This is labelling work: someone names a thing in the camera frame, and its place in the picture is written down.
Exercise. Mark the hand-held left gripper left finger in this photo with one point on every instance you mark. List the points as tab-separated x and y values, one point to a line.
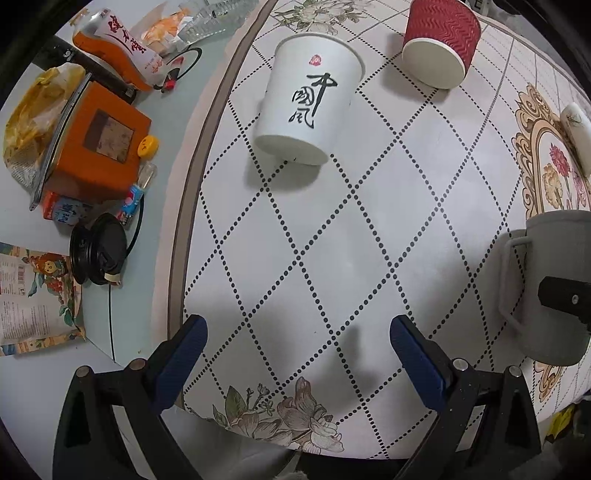
181	357

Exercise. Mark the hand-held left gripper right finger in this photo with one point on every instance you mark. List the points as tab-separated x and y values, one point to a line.
415	359

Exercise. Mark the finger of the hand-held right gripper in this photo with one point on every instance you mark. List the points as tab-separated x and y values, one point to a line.
568	299

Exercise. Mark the grey mug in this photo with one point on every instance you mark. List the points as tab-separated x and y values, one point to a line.
547	256

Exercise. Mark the small white ceramic cup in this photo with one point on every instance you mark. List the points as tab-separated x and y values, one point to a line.
579	131

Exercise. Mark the white paper cup black calligraphy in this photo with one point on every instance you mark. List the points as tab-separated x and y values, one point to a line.
309	101

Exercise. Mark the red ribbed paper cup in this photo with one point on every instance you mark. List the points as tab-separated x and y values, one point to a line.
443	32

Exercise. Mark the diamond patterned floral tablecloth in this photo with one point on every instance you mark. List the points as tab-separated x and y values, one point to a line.
351	263

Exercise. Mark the yellow scrap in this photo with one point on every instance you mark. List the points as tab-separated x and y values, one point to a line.
561	422

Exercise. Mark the floral printed snack bag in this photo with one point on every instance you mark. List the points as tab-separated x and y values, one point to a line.
37	304

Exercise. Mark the blue and red small packet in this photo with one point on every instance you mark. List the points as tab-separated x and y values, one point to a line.
130	199

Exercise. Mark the orange box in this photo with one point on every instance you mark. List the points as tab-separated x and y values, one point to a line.
78	173

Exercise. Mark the clear bottle with yellow cap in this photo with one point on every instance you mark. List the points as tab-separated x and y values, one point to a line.
147	146

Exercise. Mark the yellow plastic bag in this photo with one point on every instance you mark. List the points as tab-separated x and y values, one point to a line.
30	117

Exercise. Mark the orange and white snack package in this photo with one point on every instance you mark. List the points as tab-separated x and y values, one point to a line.
131	48

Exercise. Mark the black bar tool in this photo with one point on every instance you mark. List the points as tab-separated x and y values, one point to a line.
62	55

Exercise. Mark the wrapped bread packet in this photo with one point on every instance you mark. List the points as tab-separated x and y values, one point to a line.
162	28

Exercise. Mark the clear plastic wrapping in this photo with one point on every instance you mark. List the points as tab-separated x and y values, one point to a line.
210	21

